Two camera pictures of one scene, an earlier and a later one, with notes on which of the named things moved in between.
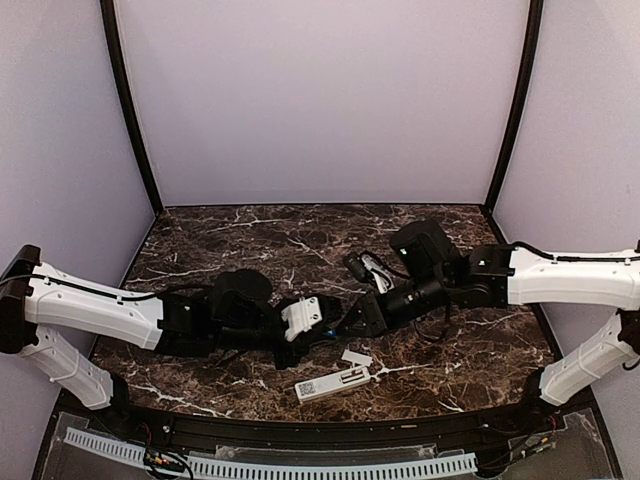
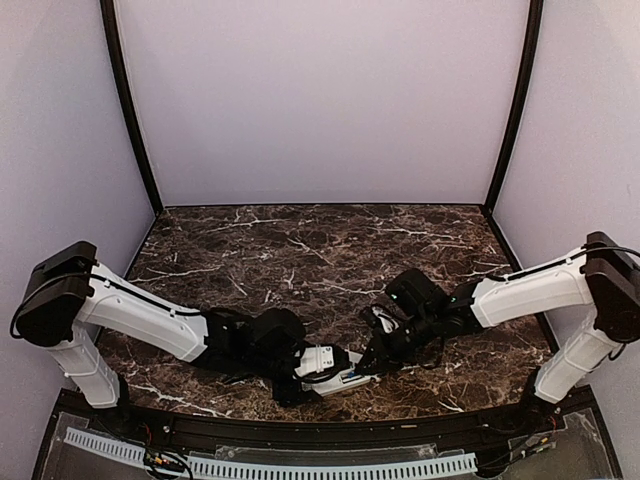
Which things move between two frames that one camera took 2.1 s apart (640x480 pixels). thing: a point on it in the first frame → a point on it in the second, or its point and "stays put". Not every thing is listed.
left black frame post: (108, 14) stays put
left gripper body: (295, 354) → (288, 396)
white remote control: (314, 388) stays put
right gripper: (377, 319) → (387, 359)
